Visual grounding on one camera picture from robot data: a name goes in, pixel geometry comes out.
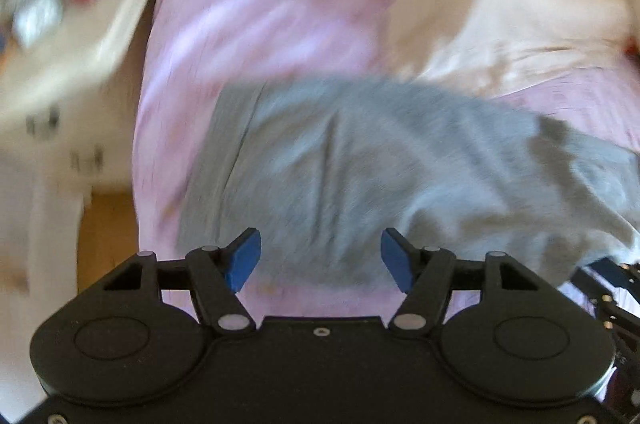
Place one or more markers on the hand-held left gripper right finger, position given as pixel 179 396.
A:
pixel 397 260

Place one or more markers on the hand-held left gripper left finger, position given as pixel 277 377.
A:
pixel 244 259

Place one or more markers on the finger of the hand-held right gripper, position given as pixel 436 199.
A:
pixel 597 279

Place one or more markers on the grey pants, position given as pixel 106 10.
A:
pixel 350 179

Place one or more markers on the white nightstand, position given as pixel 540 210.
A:
pixel 55 93

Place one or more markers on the pink bed sheet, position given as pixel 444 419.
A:
pixel 250 3

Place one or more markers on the cream pillow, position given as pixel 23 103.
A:
pixel 500 13

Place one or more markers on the small white clock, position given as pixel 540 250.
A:
pixel 37 13

